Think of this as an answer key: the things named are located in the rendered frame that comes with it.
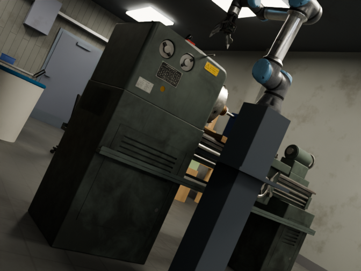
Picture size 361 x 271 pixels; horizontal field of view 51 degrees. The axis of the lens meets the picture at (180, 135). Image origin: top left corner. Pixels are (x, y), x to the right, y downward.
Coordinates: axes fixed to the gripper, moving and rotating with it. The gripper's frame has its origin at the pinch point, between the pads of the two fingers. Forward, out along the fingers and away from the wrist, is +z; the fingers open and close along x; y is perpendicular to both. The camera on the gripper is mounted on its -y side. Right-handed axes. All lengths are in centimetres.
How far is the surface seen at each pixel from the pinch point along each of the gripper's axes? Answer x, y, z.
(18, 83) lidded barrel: -73, -242, 75
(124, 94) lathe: -50, 25, 58
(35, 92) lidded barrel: -52, -250, 77
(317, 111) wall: 314, -205, -72
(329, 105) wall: 315, -189, -84
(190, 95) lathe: -12.4, 19.5, 40.9
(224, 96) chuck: 18.4, 3.8, 27.7
